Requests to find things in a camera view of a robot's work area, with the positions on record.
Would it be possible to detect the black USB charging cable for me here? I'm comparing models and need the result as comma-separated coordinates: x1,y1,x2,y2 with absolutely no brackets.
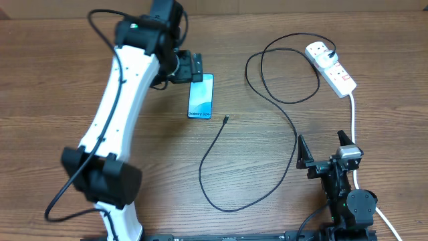
198,32,337,214

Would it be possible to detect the white power extension strip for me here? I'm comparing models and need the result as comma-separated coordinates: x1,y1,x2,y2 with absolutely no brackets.
305,42,356,98

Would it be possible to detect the white charger plug adapter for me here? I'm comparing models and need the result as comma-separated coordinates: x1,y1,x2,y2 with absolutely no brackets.
315,51,338,69

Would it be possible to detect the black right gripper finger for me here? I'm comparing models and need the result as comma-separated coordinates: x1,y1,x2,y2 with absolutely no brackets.
337,130,354,146
296,135,314,169

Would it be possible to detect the Samsung Galaxy smartphone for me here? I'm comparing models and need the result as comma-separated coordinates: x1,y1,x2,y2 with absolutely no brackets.
187,74,214,119

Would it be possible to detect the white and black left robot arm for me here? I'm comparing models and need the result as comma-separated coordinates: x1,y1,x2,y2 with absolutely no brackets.
61,0,203,240

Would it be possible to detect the white power strip cord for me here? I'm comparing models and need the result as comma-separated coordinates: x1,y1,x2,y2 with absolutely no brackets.
348,92,404,241

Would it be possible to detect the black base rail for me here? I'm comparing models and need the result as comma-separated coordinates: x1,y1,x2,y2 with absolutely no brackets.
81,231,378,241

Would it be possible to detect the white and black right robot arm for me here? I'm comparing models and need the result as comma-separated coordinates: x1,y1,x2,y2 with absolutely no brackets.
296,130,378,241

